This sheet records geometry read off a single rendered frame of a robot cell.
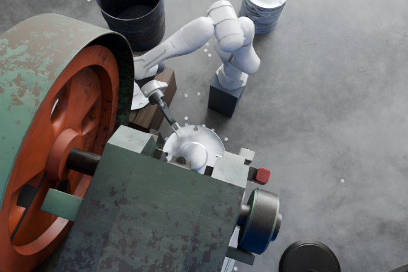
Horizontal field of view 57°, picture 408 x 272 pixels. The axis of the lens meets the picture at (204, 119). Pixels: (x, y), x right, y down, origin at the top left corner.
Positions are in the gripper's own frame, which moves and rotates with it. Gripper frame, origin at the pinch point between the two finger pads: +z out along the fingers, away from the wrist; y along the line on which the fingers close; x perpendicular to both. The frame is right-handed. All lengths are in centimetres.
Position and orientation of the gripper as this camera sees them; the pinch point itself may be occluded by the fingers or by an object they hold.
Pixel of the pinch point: (177, 130)
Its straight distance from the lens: 175.1
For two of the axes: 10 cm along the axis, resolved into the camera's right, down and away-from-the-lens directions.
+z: 5.5, 8.3, -1.2
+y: 0.6, -1.8, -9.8
